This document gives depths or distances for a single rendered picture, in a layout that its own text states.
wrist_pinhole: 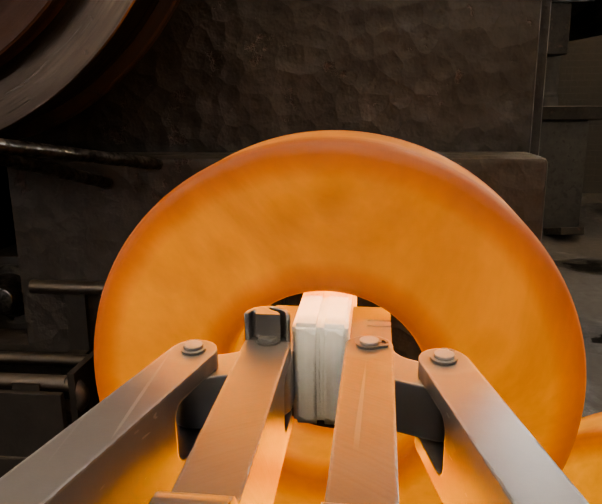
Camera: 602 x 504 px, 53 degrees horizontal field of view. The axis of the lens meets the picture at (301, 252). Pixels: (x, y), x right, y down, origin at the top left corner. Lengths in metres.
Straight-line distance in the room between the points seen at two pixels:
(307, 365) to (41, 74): 0.33
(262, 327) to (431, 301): 0.05
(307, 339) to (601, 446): 0.18
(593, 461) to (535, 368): 0.12
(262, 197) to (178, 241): 0.03
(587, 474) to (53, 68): 0.39
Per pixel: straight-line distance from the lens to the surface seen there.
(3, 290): 0.63
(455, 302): 0.18
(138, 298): 0.19
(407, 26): 0.55
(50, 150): 0.45
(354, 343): 0.16
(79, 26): 0.44
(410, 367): 0.16
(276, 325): 0.16
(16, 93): 0.46
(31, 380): 0.51
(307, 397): 0.17
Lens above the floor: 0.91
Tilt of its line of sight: 14 degrees down
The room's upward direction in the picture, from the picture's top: 1 degrees counter-clockwise
